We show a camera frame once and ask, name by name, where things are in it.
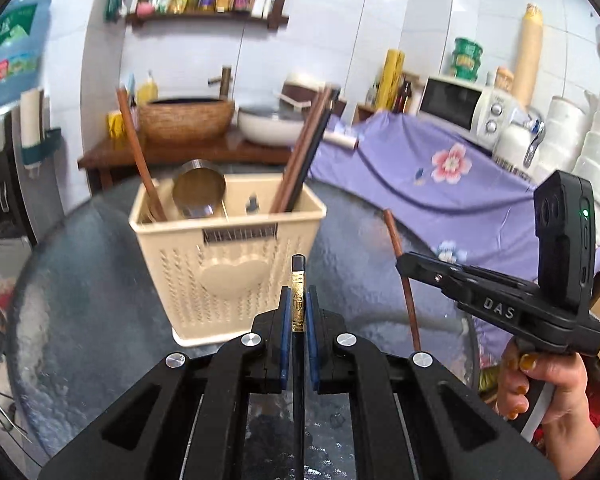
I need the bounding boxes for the brown rice cooker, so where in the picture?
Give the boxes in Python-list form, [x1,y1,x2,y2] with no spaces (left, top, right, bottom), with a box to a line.
[278,72,326,106]

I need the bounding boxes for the bronze faucet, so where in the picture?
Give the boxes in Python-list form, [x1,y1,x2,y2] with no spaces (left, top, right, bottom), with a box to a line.
[208,66,233,100]

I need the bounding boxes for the white microwave oven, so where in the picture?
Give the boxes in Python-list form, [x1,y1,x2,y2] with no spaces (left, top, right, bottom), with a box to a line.
[417,75,520,152]

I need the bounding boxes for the brown wooden chopstick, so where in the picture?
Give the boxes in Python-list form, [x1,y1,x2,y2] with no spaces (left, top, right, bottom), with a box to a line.
[116,87,166,222]
[382,209,422,352]

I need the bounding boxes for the cream plastic utensil holder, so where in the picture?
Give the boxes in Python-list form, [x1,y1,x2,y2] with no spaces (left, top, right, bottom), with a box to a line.
[129,174,327,347]

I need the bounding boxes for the green hanging packet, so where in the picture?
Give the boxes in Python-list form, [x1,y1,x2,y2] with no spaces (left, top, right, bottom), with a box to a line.
[104,0,124,23]

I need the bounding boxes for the yellow mug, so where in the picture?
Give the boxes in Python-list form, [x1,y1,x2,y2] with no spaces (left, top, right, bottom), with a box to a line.
[106,110,125,140]

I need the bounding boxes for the dark glass bottle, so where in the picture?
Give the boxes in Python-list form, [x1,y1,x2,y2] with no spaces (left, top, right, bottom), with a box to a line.
[392,75,412,114]

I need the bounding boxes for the yellow roll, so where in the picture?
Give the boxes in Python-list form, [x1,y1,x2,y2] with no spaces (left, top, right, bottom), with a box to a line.
[375,49,405,110]

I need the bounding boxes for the tall paper cup stack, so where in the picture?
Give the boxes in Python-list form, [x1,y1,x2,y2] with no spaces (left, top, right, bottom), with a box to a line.
[512,3,544,108]

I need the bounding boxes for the black chopstick gold band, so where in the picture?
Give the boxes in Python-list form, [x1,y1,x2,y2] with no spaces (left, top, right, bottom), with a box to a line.
[291,254,306,480]

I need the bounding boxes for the paper cup stack holder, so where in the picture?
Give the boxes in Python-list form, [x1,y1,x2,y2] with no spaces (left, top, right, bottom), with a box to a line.
[20,88,61,171]

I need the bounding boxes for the round glass table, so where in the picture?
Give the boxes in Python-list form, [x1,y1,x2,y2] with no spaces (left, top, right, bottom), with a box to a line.
[6,179,479,479]

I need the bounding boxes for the blue water jug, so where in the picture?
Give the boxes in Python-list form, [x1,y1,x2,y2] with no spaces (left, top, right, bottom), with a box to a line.
[0,0,52,107]

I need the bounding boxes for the woven basket sink bowl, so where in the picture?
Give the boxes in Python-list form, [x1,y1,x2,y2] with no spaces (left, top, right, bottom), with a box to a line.
[138,98,235,145]

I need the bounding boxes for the white electric kettle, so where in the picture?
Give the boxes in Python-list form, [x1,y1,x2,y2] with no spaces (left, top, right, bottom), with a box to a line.
[492,116,545,182]

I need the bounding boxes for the yellow soap bottle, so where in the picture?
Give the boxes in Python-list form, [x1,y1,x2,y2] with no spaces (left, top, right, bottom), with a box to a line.
[135,72,159,106]

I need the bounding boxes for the green instant noodle cups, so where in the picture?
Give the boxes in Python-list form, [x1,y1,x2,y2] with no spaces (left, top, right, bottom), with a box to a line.
[450,37,483,82]

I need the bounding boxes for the steel ladle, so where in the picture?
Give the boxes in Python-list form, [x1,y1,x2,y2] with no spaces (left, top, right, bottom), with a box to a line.
[172,159,226,219]

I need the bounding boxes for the white bowl stacks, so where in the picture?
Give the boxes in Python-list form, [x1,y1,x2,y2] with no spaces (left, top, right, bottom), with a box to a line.
[531,25,600,244]

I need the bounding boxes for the grey water dispenser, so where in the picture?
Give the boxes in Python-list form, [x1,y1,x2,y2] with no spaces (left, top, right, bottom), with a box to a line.
[0,102,64,280]

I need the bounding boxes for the white pot with lid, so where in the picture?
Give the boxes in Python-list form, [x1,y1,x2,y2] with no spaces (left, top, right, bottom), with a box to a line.
[237,104,360,151]

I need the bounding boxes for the purple floral cloth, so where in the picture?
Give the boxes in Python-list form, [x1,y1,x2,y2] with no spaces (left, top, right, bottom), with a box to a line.
[306,110,600,361]

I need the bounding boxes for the chopstick bundle in holder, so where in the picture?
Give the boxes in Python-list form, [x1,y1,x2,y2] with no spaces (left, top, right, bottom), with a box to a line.
[270,84,340,214]

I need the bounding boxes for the person's right hand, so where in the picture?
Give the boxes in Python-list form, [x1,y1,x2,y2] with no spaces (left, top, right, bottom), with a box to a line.
[494,336,600,480]

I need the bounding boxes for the dark wooden side table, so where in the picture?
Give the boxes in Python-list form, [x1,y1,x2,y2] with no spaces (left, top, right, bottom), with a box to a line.
[78,129,291,193]

